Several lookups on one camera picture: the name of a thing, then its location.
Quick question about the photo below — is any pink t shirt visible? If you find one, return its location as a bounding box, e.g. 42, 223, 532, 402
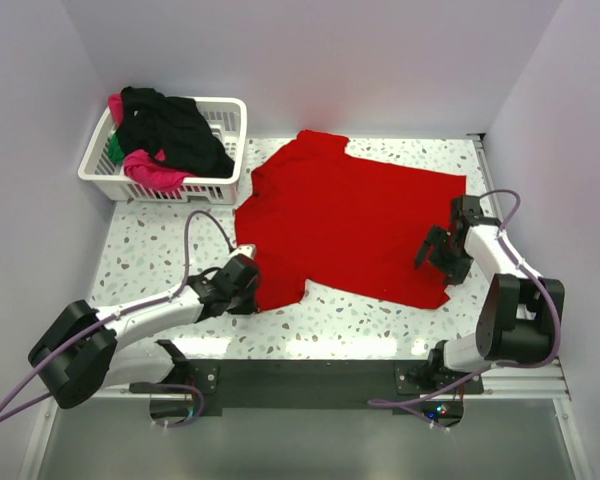
108, 91, 196, 193

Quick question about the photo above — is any black t shirt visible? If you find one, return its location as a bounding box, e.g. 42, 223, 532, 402
116, 87, 234, 179

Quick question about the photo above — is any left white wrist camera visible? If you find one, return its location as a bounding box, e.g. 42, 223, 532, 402
229, 244, 257, 260

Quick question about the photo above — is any white plastic laundry basket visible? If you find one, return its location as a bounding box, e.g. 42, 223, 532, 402
77, 96, 248, 207

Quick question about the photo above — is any aluminium frame rail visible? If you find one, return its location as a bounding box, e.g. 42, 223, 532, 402
97, 352, 574, 401

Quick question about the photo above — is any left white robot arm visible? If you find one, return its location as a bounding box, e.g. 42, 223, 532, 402
28, 245, 260, 409

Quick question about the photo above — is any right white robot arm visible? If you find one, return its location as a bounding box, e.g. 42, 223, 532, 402
406, 195, 565, 393

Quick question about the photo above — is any green t shirt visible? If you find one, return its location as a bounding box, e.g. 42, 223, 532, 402
107, 133, 125, 165

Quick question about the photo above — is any red t shirt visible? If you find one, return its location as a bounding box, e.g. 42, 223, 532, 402
235, 130, 467, 311

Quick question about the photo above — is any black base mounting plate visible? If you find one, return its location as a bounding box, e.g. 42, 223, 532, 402
130, 360, 484, 423

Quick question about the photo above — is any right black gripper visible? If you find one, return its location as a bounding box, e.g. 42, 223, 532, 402
413, 225, 473, 286

